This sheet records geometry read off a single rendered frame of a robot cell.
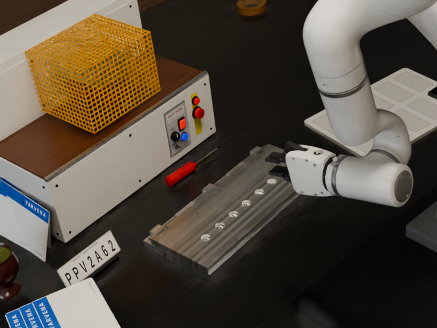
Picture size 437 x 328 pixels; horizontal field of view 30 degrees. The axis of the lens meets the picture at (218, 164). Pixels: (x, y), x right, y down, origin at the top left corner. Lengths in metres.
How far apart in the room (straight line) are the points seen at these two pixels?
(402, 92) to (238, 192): 0.64
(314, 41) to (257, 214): 0.63
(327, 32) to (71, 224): 0.87
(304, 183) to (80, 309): 0.52
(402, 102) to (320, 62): 0.95
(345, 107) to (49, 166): 0.76
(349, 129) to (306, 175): 0.25
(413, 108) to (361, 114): 0.84
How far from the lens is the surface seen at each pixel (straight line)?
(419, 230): 1.86
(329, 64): 1.39
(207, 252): 1.81
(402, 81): 2.42
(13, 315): 1.70
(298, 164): 1.69
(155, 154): 2.08
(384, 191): 1.57
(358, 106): 1.45
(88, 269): 1.86
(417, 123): 2.23
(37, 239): 1.95
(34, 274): 1.93
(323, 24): 1.36
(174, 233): 1.87
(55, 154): 1.94
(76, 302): 1.68
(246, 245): 1.85
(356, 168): 1.61
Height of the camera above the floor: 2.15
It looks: 36 degrees down
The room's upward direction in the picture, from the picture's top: 8 degrees counter-clockwise
